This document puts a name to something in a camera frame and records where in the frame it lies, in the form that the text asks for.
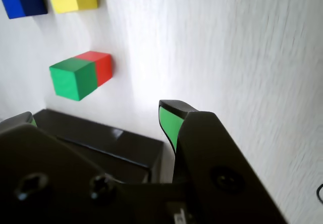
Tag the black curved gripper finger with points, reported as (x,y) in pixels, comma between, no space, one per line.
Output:
(50,173)

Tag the red wooden cube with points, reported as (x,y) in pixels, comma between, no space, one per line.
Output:
(103,67)

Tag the green wooden cube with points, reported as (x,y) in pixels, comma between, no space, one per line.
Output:
(68,80)

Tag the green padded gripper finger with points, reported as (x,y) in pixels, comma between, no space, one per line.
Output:
(207,145)

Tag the blue wooden cube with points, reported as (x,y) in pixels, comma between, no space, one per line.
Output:
(15,2)

